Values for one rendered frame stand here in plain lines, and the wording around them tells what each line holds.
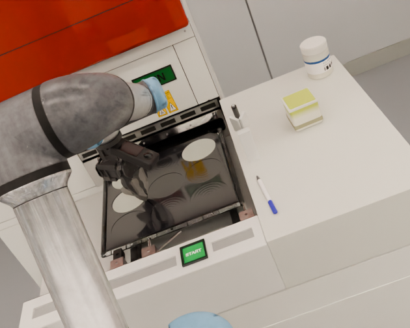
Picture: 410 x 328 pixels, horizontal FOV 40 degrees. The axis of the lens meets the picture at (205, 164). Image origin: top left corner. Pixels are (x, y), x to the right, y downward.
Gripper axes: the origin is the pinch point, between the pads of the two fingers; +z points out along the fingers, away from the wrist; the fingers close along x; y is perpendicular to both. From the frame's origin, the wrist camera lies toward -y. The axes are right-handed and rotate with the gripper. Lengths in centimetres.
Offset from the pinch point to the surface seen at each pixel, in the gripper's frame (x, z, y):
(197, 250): 20.8, -5.2, -27.7
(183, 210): 3.3, 1.4, -12.7
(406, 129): -145, 91, -30
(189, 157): -17.4, 1.3, -4.3
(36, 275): 7, 31, 58
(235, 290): 22.8, 4.5, -33.9
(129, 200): 0.3, 1.2, 6.1
